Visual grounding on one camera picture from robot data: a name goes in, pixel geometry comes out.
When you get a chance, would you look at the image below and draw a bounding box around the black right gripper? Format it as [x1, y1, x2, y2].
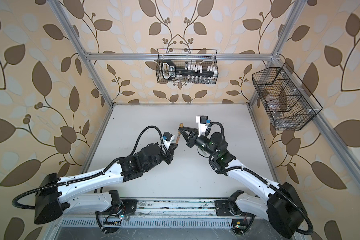
[180, 126, 218, 159]

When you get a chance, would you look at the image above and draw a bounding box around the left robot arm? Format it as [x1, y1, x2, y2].
[34, 143, 177, 225]

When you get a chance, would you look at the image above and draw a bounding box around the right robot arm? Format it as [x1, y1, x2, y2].
[179, 127, 314, 239]

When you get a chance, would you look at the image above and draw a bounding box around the black tool with sockets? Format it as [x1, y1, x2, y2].
[159, 60, 219, 80]

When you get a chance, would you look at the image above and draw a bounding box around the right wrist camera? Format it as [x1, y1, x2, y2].
[196, 116, 211, 137]

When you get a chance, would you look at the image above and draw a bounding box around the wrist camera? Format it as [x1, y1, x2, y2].
[162, 132, 174, 150]
[196, 116, 211, 137]

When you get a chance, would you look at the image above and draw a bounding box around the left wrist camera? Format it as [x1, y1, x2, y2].
[162, 132, 174, 150]

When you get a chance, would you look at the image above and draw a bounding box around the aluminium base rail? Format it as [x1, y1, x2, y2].
[52, 197, 301, 220]

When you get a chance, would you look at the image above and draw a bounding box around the black wire basket back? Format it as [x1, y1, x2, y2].
[156, 48, 219, 85]

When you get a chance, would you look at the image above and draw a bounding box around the black wire basket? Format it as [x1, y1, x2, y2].
[156, 48, 219, 85]
[252, 63, 323, 131]

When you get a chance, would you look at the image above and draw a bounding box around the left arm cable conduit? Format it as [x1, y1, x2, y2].
[11, 125, 164, 210]

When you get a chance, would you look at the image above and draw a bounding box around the black wire basket right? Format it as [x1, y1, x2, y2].
[252, 63, 323, 131]

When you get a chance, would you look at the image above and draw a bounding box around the aluminium frame back bar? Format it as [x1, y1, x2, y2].
[84, 52, 273, 61]

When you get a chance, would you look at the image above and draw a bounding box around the aluminium frame post right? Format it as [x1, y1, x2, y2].
[247, 0, 307, 108]

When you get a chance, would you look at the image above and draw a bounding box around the aluminium frame post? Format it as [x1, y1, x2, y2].
[47, 0, 114, 108]
[247, 0, 307, 108]

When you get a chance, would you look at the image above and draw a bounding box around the aluminium frame post left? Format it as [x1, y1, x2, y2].
[47, 0, 114, 108]

